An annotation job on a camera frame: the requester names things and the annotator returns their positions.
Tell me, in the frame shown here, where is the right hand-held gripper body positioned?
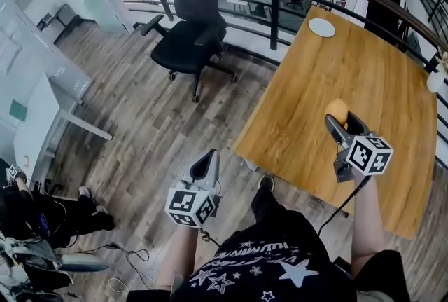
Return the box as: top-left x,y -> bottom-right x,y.
332,130 -> 395,184

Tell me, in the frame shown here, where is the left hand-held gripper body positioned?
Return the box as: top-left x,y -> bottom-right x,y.
164,178 -> 222,228

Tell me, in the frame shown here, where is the round orange food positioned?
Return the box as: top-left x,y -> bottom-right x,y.
325,99 -> 349,125

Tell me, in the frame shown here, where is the white round plate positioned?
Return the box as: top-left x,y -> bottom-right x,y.
307,17 -> 337,39

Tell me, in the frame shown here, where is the person's left forearm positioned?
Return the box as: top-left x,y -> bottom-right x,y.
156,222 -> 203,291

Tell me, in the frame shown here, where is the person's right forearm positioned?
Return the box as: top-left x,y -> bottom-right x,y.
349,169 -> 390,281

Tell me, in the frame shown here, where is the white table leg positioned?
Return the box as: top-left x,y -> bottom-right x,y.
241,157 -> 261,173

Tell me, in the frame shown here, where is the person's black shoe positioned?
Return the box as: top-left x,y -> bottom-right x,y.
256,173 -> 276,192

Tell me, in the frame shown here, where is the person's black trouser leg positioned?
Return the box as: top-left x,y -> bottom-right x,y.
250,184 -> 318,249

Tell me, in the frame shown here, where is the white vase with dried flowers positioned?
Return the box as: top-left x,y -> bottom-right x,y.
426,50 -> 448,93

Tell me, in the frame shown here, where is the person's black star-print shirt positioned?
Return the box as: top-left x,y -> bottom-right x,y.
125,223 -> 412,302

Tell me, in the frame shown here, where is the black mesh office chair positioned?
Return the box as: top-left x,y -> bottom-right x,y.
139,0 -> 238,104

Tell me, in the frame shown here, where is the white drawer cabinet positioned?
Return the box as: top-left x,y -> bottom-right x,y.
44,57 -> 94,106

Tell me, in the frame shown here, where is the white desk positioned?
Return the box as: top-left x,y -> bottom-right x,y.
13,71 -> 115,186

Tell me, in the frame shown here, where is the pile of bags and clothing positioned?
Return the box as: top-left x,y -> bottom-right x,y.
0,233 -> 110,302

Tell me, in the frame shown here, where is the green panel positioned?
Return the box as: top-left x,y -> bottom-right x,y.
9,99 -> 29,121

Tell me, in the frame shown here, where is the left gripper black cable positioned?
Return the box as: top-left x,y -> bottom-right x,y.
199,227 -> 222,248

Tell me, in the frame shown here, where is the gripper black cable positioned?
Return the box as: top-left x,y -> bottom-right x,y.
316,174 -> 372,238
199,227 -> 222,248

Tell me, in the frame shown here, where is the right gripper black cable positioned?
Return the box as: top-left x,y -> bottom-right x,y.
316,174 -> 372,238

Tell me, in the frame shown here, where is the black floor cable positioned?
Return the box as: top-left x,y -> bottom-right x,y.
71,242 -> 152,266

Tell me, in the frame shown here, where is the white floor cable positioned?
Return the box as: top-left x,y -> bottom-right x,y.
106,268 -> 160,295

